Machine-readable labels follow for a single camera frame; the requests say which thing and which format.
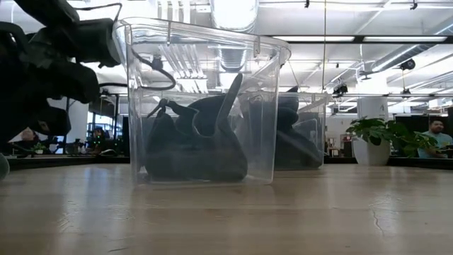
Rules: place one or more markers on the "clear plastic bin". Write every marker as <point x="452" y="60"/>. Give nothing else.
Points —
<point x="318" y="106"/>
<point x="262" y="124"/>

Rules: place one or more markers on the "denim blue hat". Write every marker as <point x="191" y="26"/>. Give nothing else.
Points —
<point x="290" y="106"/>

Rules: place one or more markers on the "navy blue hat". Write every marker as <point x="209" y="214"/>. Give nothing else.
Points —
<point x="301" y="152"/>

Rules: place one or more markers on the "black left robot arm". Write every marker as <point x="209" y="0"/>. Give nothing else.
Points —
<point x="35" y="78"/>

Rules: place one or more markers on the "black ceiling spotlight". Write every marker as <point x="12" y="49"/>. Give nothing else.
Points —
<point x="408" y="64"/>
<point x="156" y="63"/>
<point x="340" y="90"/>

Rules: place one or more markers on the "person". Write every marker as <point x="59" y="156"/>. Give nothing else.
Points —
<point x="437" y="138"/>
<point x="97" y="138"/>
<point x="28" y="136"/>

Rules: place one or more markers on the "small potted plant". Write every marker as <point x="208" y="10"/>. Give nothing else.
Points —
<point x="39" y="148"/>

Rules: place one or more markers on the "black ceiling light track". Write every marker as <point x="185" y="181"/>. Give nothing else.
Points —
<point x="361" y="39"/>

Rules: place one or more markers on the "white cylindrical column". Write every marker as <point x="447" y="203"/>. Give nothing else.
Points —
<point x="371" y="108"/>

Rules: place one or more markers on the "green plant in white pot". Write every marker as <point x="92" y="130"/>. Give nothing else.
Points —
<point x="371" y="152"/>

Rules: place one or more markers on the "black aluminium table frame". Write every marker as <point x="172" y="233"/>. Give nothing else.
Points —
<point x="70" y="160"/>

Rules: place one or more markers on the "silver ceiling air duct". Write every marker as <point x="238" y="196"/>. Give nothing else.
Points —
<point x="407" y="53"/>

